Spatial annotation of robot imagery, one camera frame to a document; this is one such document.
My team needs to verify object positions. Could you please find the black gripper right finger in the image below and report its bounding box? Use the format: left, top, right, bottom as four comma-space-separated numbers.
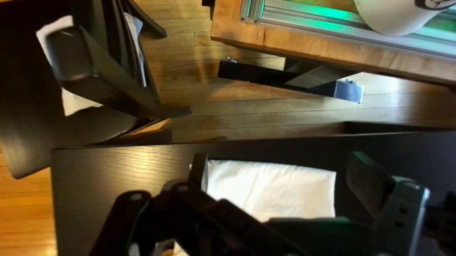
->
347, 151, 394, 214

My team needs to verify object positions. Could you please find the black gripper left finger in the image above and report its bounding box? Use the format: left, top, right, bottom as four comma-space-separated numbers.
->
189, 154, 209, 191

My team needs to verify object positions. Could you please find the thick white towel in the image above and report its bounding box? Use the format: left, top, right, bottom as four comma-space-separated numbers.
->
203, 160, 337, 222

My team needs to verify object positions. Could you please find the thin white cloth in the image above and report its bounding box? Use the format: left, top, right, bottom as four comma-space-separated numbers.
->
36, 16, 154, 117

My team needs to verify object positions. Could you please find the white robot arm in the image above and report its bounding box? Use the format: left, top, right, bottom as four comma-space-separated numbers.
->
218, 0, 456, 207

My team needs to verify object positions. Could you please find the black wooden chair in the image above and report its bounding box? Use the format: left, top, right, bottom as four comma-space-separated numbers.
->
0, 0, 190, 180

